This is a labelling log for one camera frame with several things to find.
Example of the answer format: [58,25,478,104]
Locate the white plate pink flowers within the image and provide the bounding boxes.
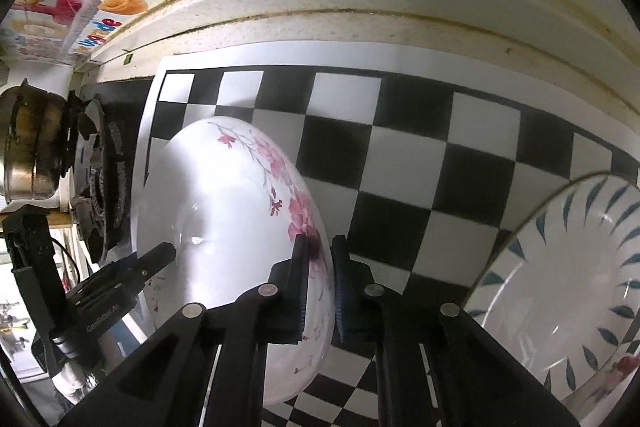
[137,117,335,405]

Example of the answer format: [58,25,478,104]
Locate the white plate blue stripes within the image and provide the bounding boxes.
[464,172,639,425]

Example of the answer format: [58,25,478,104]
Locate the checkered black white tablecloth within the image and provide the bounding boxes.
[142,51,640,427]

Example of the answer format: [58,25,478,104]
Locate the black gas stove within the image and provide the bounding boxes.
[70,77,152,265]

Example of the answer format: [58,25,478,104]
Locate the colourful wall sticker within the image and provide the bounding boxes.
[1,0,149,65]

